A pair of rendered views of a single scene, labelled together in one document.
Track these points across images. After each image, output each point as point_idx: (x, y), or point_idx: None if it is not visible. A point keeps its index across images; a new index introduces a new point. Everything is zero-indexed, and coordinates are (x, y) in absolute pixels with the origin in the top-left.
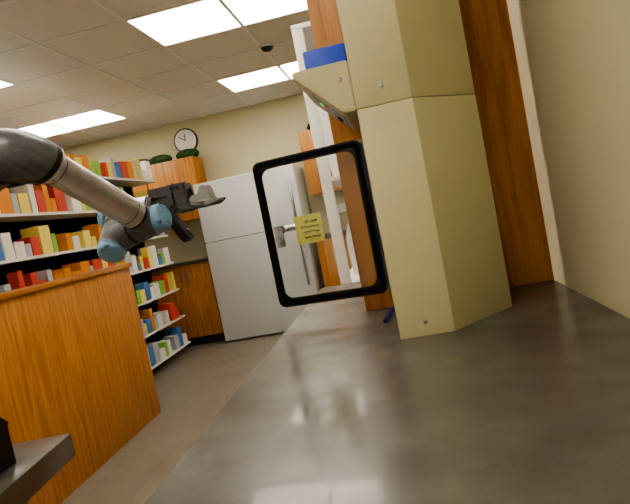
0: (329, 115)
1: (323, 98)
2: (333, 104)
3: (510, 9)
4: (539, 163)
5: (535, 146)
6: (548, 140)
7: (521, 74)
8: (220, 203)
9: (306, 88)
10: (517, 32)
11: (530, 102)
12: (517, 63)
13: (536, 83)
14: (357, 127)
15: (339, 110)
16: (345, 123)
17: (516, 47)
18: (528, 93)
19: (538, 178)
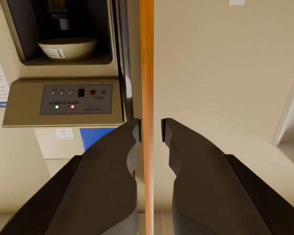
0: (142, 109)
1: (7, 100)
2: (9, 92)
3: (163, 97)
4: (159, 11)
5: (161, 23)
6: (133, 24)
7: (164, 66)
8: (166, 118)
9: (11, 114)
10: (157, 86)
11: (156, 49)
12: (168, 72)
13: (138, 56)
14: (101, 79)
15: (17, 87)
16: (102, 88)
17: (164, 80)
18: (157, 54)
19: (168, 1)
